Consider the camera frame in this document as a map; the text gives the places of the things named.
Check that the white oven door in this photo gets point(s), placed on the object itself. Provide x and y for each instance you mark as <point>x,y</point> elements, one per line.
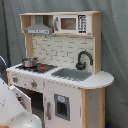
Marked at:
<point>22,98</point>

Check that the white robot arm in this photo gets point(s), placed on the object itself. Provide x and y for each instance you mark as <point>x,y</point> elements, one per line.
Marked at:
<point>12,113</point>

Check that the wooden toy kitchen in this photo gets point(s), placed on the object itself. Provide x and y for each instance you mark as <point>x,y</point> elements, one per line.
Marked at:
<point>87,98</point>

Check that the grey toy sink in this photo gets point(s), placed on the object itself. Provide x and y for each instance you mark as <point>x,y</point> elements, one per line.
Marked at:
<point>72,74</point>

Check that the black toy faucet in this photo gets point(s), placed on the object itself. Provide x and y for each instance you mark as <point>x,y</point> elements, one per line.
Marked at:
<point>80,65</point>

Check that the black toy stovetop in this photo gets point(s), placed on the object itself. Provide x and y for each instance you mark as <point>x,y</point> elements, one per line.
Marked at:
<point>39,68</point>

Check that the silver toy pot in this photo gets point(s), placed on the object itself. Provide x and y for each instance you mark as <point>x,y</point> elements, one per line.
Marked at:
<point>29,61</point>

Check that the right red stove knob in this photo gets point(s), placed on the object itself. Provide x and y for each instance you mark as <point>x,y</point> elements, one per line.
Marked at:
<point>33,84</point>

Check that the red stove knob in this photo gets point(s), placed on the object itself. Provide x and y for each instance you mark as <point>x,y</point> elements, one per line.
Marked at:
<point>15,79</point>
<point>33,84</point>

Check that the grey ice dispenser panel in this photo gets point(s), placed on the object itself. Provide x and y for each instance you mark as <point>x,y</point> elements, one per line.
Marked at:
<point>62,106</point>

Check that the toy microwave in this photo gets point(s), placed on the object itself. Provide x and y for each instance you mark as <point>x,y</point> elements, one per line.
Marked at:
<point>73,24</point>

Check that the grey range hood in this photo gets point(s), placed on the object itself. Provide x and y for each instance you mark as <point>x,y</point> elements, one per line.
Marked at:
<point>38,27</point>

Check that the left red stove knob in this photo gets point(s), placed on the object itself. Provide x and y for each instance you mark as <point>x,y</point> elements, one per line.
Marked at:
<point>15,79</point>

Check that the grey cabinet door handle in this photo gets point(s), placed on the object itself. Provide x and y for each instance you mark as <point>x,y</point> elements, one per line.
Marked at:
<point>49,111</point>

